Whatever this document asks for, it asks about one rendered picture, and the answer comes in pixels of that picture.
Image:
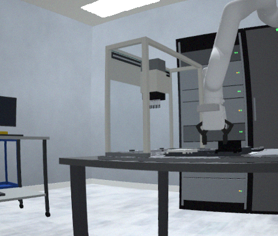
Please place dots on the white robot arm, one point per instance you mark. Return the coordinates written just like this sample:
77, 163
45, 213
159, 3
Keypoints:
233, 13

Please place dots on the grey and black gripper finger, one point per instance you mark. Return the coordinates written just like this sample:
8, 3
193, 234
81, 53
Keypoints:
203, 133
226, 132

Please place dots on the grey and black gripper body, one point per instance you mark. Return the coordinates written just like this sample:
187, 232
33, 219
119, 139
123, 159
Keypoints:
214, 120

